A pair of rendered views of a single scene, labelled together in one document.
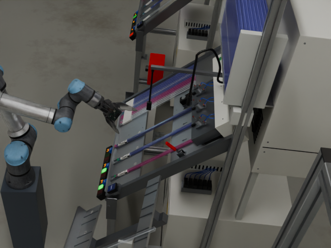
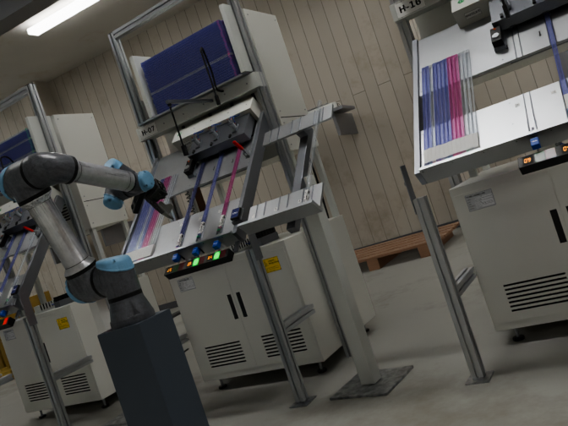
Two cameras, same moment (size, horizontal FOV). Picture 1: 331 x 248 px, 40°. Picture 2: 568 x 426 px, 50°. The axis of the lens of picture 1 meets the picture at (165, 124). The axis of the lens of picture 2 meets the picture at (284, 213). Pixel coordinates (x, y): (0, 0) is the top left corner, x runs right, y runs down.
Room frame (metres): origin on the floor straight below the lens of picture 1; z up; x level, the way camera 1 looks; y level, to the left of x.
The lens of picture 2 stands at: (-0.13, 2.12, 0.76)
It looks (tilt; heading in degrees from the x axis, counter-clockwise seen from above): 1 degrees down; 303
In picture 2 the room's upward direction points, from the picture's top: 19 degrees counter-clockwise
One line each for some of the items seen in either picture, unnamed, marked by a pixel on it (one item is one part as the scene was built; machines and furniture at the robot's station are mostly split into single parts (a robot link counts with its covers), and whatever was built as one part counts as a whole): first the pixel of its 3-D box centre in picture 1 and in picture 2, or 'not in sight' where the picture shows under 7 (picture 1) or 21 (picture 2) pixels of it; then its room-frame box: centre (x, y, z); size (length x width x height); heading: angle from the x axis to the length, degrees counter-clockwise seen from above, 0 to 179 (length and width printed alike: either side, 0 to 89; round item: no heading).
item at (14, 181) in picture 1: (19, 172); (128, 307); (1.50, 0.72, 0.60); 0.15 x 0.15 x 0.10
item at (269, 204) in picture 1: (218, 201); (276, 301); (1.72, -0.39, 0.31); 0.70 x 0.65 x 0.62; 3
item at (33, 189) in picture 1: (26, 208); (160, 398); (1.50, 0.72, 0.27); 0.18 x 0.18 x 0.55; 9
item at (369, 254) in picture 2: not in sight; (387, 253); (2.25, -2.93, 0.06); 1.27 x 0.87 x 0.12; 7
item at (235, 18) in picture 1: (244, 33); (194, 69); (1.65, -0.27, 1.52); 0.51 x 0.13 x 0.27; 3
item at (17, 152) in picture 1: (17, 156); (117, 275); (1.51, 0.72, 0.72); 0.13 x 0.12 x 0.14; 4
